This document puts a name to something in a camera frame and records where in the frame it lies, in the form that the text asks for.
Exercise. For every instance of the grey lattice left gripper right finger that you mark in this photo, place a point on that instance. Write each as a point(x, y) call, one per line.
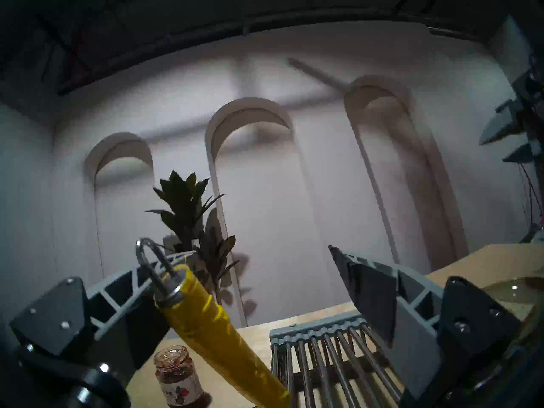
point(399, 309)

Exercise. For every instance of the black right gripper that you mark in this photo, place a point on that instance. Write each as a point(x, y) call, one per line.
point(533, 105)

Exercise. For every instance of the grey lattice left gripper left finger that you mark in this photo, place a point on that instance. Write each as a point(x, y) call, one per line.
point(119, 313)

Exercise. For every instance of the strawberry jam glass jar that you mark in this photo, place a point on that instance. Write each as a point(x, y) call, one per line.
point(178, 377)

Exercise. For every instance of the grey metal dish rack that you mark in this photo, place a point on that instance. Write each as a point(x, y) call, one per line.
point(331, 360)

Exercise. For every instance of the tall potted leafy plant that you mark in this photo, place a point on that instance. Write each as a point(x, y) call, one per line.
point(195, 224)

